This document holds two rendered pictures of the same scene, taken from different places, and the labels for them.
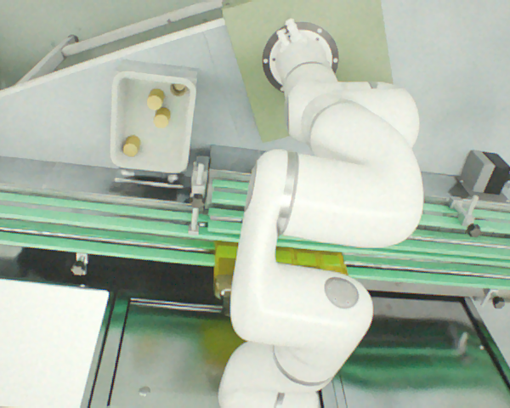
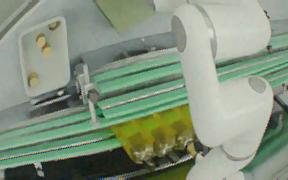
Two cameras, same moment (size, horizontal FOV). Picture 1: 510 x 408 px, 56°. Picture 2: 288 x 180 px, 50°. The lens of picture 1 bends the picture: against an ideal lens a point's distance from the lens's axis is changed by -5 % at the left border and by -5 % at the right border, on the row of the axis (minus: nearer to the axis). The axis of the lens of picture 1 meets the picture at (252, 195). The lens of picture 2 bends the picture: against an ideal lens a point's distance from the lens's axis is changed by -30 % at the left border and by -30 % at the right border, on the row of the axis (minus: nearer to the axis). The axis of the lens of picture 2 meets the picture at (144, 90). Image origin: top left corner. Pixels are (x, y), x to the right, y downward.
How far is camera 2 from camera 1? 0.15 m
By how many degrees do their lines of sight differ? 9
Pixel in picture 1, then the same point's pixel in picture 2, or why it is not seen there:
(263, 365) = (217, 166)
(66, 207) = (16, 135)
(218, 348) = not seen: outside the picture
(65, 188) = (11, 123)
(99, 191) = (27, 118)
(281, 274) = (225, 87)
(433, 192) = not seen: hidden behind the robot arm
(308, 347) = (252, 127)
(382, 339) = not seen: hidden behind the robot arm
